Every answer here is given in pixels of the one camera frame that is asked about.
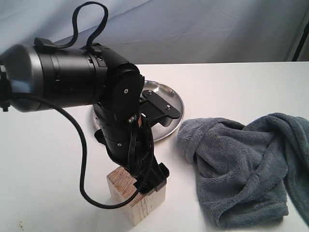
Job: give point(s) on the light wooden cube block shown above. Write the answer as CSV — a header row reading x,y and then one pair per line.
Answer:
x,y
121,186

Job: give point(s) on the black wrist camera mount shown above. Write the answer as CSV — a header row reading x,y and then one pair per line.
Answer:
x,y
157,110

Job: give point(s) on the round stainless steel plate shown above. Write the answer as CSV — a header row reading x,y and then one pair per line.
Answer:
x,y
122,102

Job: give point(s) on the blue-grey fluffy towel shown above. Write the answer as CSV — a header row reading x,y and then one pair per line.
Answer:
x,y
247,173

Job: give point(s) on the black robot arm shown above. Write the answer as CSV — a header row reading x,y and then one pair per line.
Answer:
x,y
41,76

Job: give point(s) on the black tripod stand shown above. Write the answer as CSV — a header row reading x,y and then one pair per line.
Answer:
x,y
301,43

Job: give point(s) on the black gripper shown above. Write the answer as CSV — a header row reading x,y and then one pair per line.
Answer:
x,y
131,145

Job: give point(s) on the blue-grey backdrop curtain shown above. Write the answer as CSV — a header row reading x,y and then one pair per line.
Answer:
x,y
197,31

